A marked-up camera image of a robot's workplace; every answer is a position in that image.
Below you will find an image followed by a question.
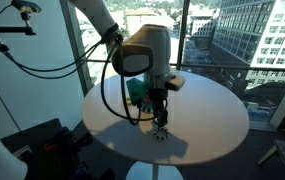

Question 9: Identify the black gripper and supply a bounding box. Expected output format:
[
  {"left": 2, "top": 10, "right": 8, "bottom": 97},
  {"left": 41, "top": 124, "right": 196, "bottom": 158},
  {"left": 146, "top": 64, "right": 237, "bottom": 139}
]
[{"left": 147, "top": 87, "right": 170, "bottom": 130}]

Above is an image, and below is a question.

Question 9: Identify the dark window handrail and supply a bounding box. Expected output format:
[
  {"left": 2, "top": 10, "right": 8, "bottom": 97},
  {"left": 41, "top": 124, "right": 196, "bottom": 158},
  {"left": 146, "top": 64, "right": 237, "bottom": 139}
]
[{"left": 86, "top": 58, "right": 285, "bottom": 73}]

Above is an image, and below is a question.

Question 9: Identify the black equipment cart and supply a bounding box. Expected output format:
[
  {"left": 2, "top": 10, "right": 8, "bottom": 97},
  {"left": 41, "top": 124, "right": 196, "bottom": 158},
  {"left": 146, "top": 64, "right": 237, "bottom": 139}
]
[{"left": 0, "top": 117, "right": 116, "bottom": 180}]

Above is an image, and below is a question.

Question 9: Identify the grey chair with wooden legs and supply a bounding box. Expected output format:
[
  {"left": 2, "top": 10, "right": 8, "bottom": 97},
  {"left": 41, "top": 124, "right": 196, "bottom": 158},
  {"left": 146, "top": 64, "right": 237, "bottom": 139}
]
[{"left": 257, "top": 139, "right": 285, "bottom": 180}]

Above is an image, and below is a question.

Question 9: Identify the small black white striped ring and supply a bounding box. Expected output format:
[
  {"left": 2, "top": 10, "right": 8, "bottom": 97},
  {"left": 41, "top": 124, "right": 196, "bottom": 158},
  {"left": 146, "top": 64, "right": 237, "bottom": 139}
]
[{"left": 153, "top": 125, "right": 170, "bottom": 141}]

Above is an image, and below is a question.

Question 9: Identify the blue dotted toy ring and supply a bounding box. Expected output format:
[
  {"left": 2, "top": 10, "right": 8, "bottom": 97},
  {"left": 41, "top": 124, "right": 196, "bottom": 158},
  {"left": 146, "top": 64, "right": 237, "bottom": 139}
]
[{"left": 141, "top": 101, "right": 154, "bottom": 110}]

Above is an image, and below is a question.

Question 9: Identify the black looping cable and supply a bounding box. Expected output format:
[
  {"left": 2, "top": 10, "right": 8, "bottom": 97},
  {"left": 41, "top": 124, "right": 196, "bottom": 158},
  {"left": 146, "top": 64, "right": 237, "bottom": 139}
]
[{"left": 100, "top": 34, "right": 159, "bottom": 127}]

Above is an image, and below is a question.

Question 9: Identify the long black cable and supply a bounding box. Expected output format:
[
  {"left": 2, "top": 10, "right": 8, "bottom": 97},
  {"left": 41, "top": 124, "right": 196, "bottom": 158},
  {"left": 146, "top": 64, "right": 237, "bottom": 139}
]
[{"left": 0, "top": 19, "right": 123, "bottom": 81}]

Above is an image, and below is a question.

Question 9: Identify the camera on stand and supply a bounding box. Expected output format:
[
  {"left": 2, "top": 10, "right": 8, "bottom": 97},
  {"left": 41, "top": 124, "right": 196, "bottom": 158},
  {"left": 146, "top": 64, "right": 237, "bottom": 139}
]
[{"left": 10, "top": 0, "right": 43, "bottom": 15}]

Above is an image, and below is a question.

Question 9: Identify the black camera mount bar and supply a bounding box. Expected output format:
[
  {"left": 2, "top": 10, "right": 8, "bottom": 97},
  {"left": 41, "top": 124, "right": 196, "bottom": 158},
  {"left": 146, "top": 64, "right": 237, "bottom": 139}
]
[{"left": 0, "top": 11, "right": 37, "bottom": 37}]

